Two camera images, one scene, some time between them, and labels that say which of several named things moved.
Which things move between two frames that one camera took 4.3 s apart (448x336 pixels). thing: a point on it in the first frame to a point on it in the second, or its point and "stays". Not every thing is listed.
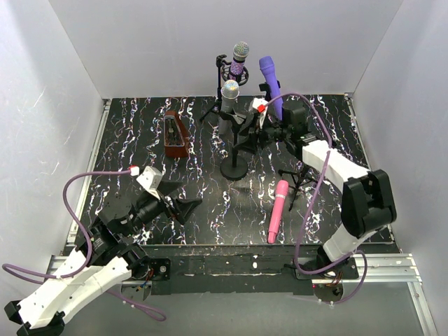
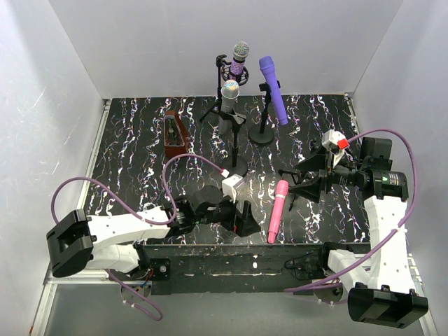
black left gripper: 171,207 to 240,217
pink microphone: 281,189 stays
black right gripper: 255,131 to 325,175
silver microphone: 229,92 stays
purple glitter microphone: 241,51 stays
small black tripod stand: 299,178 stays
